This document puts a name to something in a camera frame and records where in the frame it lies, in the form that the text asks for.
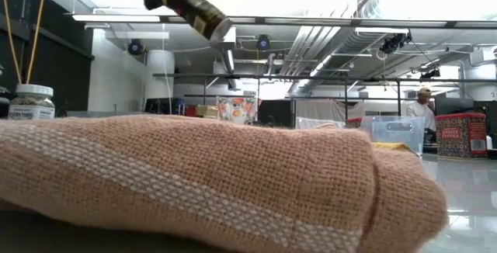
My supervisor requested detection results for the yellow-lid seasoning jar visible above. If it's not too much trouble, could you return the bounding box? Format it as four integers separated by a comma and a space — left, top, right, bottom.
162, 0, 235, 43

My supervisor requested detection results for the beige-lid seasoning jar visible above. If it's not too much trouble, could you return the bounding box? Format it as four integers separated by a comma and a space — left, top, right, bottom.
7, 83, 56, 121

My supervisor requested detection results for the pink woven cloth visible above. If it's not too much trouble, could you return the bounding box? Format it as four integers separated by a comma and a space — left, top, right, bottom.
0, 113, 450, 253

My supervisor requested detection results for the red smoked paprika tin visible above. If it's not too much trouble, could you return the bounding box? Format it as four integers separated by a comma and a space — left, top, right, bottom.
344, 116, 364, 130
434, 112, 489, 160

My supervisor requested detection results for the black round ceiling fixture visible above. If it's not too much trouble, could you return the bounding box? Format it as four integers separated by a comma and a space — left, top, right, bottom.
255, 34, 272, 51
127, 38, 144, 56

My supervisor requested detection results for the white cylindrical column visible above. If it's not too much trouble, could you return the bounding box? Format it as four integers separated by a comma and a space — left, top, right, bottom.
144, 49, 176, 113

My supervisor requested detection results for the blue container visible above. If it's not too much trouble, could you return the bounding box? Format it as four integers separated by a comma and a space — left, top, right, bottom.
172, 97, 186, 116

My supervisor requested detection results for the cardboard box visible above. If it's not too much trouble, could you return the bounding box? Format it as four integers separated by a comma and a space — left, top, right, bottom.
194, 104, 220, 120

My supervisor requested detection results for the black background screen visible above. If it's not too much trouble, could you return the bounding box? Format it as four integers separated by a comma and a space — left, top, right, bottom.
258, 99, 293, 128

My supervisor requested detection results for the white hanging sheet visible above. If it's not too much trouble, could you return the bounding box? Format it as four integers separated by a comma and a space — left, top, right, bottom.
294, 99, 366, 124

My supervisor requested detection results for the mustard yellow cloth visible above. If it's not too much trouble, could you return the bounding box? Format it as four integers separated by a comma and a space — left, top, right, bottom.
370, 141, 420, 156

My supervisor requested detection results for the clear plastic bin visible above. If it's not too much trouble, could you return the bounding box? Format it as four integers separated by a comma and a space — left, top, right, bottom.
295, 115, 427, 156

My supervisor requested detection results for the person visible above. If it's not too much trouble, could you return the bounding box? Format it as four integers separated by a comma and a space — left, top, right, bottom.
405, 86, 438, 133

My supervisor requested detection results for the black background monitor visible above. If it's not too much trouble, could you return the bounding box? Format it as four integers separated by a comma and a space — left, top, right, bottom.
433, 96, 497, 119

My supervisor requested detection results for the grey overhead light rail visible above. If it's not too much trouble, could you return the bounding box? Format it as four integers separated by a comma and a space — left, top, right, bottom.
64, 12, 497, 29

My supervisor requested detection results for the black background frame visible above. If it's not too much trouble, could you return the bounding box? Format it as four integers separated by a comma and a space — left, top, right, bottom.
152, 72, 497, 119

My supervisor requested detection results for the black ceiling camera rig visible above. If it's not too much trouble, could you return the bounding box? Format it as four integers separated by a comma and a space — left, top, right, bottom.
378, 31, 413, 55

